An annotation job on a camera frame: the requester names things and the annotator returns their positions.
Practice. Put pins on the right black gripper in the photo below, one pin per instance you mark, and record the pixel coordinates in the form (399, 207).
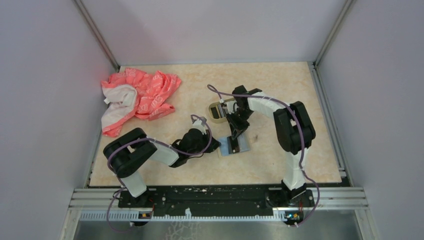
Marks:
(236, 129)

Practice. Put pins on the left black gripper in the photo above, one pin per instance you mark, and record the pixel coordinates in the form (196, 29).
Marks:
(214, 143)

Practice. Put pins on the beige card sleeve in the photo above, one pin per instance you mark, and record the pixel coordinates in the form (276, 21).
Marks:
(229, 146)

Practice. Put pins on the cream card holder tray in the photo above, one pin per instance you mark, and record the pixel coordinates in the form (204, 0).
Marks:
(218, 111)

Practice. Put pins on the black credit card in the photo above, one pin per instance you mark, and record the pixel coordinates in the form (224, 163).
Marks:
(234, 145)

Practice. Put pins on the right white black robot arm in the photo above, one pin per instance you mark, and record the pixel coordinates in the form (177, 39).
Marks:
(294, 129)

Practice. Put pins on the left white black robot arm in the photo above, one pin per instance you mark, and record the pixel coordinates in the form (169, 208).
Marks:
(129, 152)

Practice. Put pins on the pink white crumpled cloth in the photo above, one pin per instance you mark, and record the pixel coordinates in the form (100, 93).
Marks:
(136, 93)

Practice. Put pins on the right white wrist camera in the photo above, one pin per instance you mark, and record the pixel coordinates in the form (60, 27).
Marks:
(227, 106)

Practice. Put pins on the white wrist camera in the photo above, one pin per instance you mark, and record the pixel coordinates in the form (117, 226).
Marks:
(227, 106)
(199, 125)

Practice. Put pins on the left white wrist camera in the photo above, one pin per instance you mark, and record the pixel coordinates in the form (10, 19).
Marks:
(199, 125)

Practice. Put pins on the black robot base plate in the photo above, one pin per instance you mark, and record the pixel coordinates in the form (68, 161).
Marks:
(241, 200)

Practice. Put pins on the aluminium front frame rail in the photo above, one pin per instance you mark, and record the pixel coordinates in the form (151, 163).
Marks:
(102, 204)

